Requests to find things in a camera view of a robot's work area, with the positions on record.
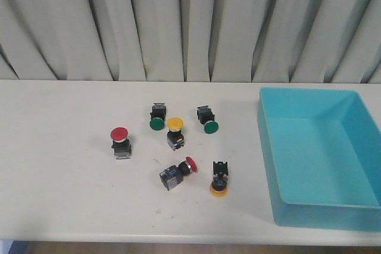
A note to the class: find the yellow push button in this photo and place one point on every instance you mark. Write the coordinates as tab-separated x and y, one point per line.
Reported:
175	138

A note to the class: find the red push button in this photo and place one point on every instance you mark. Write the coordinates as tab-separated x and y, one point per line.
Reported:
172	176
121	143

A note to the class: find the turquoise plastic box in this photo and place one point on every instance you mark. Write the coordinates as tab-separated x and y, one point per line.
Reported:
321	152

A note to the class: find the green push button right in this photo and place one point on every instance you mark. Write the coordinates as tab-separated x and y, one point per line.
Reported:
207	119

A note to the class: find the green push button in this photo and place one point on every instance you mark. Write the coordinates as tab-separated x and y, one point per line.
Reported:
207	119
158	115

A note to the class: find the green push button left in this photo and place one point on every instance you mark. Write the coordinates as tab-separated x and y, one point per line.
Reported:
158	115

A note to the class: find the red push button lying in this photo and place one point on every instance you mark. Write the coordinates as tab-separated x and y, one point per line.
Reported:
172	176

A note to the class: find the yellow push button upside-down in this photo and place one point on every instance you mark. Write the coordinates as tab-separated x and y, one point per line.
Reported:
218	186

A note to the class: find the white pleated curtain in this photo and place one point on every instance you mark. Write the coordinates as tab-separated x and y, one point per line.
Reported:
285	41

